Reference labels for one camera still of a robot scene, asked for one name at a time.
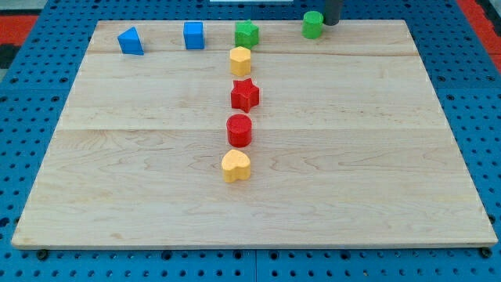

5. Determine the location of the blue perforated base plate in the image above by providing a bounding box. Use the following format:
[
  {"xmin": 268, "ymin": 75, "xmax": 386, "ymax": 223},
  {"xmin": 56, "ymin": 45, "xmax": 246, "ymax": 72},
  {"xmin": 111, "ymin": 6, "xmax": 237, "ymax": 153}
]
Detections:
[{"xmin": 1, "ymin": 0, "xmax": 500, "ymax": 281}]

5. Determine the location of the yellow hexagon block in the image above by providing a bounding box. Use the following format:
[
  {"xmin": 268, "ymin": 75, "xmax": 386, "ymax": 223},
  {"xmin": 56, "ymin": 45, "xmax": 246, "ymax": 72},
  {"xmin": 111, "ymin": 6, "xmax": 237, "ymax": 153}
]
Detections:
[{"xmin": 229, "ymin": 46, "xmax": 251, "ymax": 77}]

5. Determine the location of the blue cube block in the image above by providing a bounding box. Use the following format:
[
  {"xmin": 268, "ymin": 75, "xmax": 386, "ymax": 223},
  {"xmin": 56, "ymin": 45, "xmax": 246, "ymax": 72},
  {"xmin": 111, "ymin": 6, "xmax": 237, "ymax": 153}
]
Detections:
[{"xmin": 183, "ymin": 21, "xmax": 205, "ymax": 50}]

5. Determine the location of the wooden board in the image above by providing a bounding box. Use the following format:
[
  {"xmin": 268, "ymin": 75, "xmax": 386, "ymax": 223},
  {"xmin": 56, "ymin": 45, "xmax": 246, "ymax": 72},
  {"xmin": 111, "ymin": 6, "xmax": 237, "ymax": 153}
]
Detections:
[{"xmin": 12, "ymin": 20, "xmax": 498, "ymax": 250}]

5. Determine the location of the blue triangle block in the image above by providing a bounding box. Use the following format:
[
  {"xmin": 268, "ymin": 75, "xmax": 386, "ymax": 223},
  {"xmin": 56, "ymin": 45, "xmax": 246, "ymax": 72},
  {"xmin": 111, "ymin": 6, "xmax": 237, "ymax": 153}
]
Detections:
[{"xmin": 117, "ymin": 27, "xmax": 144, "ymax": 56}]

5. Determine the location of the green star block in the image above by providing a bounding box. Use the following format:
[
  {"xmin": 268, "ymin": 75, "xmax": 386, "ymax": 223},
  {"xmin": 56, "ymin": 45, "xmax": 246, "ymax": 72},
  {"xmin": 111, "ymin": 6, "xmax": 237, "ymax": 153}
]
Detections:
[{"xmin": 234, "ymin": 20, "xmax": 259, "ymax": 49}]

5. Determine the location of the yellow heart block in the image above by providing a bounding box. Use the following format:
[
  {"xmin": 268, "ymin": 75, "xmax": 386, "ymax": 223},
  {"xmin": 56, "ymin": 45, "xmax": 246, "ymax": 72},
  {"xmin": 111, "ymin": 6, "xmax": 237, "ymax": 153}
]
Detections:
[{"xmin": 222, "ymin": 149, "xmax": 251, "ymax": 183}]

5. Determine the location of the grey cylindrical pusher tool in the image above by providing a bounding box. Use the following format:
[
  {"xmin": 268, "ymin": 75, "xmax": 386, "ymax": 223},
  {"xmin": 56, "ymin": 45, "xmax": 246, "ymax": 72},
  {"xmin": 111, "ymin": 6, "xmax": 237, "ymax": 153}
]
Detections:
[{"xmin": 323, "ymin": 0, "xmax": 344, "ymax": 26}]

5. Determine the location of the red cylinder block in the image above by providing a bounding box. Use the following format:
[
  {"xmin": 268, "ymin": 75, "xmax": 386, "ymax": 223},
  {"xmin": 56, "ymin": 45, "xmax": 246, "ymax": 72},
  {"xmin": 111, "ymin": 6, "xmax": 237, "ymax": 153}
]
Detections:
[{"xmin": 226, "ymin": 114, "xmax": 252, "ymax": 147}]

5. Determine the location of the red star block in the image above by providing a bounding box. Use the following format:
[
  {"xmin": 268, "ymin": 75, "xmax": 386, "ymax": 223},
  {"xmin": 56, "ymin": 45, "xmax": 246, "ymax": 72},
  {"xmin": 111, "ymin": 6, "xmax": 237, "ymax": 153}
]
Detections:
[{"xmin": 230, "ymin": 78, "xmax": 260, "ymax": 113}]

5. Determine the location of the green cylinder block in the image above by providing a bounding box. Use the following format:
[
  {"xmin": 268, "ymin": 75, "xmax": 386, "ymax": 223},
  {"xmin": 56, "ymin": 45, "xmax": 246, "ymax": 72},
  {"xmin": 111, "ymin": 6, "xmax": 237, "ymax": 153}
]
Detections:
[{"xmin": 301, "ymin": 11, "xmax": 323, "ymax": 39}]

